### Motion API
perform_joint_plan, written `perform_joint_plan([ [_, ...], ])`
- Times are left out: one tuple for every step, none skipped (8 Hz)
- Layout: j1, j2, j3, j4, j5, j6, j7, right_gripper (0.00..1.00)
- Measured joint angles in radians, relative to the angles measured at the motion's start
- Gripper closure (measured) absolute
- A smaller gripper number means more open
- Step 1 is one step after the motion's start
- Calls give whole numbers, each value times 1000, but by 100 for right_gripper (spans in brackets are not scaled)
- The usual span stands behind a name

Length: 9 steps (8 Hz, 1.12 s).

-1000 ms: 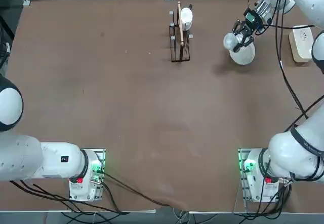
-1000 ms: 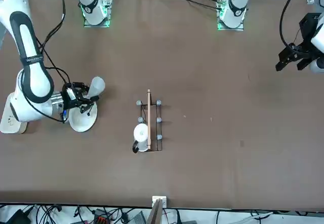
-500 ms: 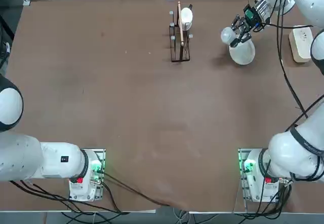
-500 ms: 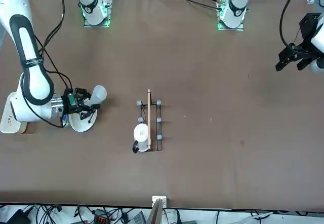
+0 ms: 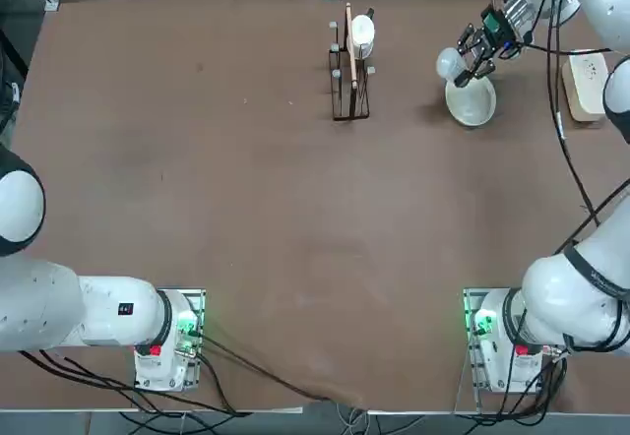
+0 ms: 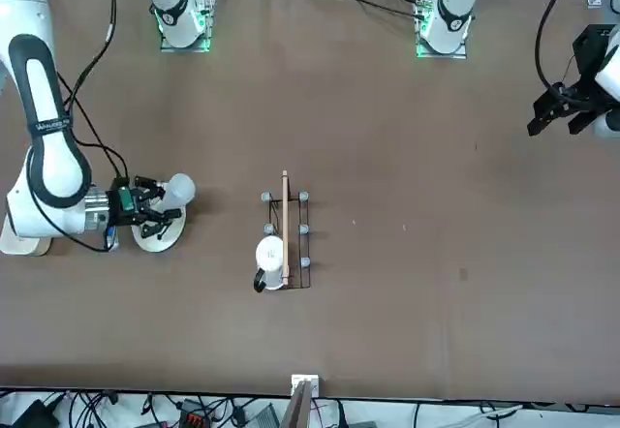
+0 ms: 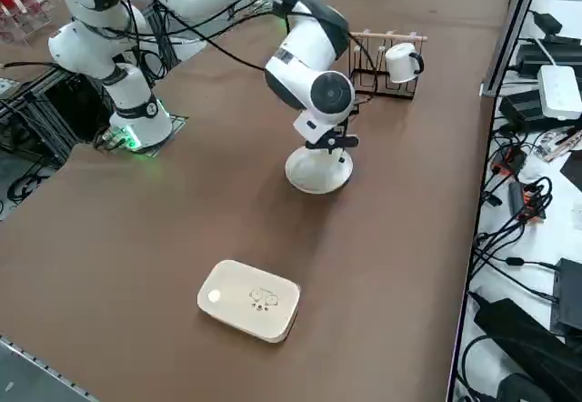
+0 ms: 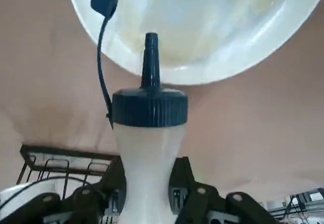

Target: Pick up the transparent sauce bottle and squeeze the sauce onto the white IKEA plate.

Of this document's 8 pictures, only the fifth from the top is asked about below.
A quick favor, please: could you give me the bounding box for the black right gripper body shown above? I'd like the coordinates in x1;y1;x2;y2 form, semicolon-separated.
471;21;524;63

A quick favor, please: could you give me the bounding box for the white round plate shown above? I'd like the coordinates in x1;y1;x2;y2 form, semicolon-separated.
444;74;497;128

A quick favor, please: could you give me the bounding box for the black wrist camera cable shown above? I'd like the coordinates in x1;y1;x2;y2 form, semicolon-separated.
538;0;621;254

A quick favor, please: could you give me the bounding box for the white mug black handle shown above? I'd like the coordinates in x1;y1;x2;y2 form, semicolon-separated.
346;13;378;60

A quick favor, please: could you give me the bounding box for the black wire cup rack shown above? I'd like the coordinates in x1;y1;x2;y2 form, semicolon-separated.
326;2;378;122

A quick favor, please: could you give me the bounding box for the black right base cable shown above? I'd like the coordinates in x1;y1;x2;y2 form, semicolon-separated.
496;355;568;416

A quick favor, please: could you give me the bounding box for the black base cable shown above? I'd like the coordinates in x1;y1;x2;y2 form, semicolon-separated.
19;348;247;415
496;355;568;416

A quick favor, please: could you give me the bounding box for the brown braided cable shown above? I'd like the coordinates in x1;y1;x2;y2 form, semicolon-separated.
196;334;341;403

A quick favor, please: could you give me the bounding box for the black left base cable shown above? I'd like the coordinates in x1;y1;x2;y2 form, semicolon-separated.
19;348;247;415

